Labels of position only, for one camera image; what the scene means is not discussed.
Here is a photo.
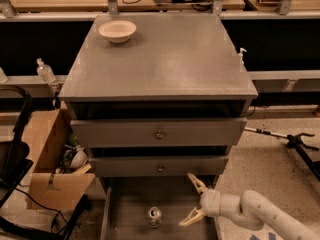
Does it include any grey drawer cabinet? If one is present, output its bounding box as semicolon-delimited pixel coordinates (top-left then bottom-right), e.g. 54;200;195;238
58;13;259;240

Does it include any bottom open grey drawer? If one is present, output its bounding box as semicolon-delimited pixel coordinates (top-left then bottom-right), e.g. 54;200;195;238
99;176;218;240

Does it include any white pump dispenser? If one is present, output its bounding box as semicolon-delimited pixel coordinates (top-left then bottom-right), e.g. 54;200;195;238
238;47;247;65

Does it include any white bowl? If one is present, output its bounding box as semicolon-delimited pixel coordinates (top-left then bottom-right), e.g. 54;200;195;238
98;20;137;43

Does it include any top grey drawer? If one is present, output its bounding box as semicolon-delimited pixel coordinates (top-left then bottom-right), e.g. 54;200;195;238
71;118;247;148

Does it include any cardboard box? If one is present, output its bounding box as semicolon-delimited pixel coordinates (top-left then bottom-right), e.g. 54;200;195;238
24;109;95;211

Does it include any black floor cable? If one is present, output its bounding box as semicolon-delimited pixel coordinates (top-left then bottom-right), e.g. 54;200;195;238
13;187;73;235

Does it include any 7up soda can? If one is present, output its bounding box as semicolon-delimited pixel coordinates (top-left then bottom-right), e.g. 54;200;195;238
147;207;162;229

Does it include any white cup in box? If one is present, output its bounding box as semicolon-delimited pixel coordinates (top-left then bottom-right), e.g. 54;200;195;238
70;146;88;169

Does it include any black floor stand with rod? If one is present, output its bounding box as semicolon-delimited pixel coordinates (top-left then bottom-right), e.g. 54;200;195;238
244;127;320;181

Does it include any clear plastic bottle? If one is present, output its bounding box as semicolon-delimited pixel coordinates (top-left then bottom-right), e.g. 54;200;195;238
36;58;56;83

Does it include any black chair frame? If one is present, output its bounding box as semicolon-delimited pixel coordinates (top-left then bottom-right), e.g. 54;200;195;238
0;85;89;240

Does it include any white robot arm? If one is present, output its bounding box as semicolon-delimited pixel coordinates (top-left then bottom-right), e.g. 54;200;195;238
179;173;320;240

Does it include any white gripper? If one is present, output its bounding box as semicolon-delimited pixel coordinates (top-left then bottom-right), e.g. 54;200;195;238
179;173;240;227

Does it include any middle grey drawer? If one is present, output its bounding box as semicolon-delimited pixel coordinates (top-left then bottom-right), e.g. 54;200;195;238
89;156;228;177

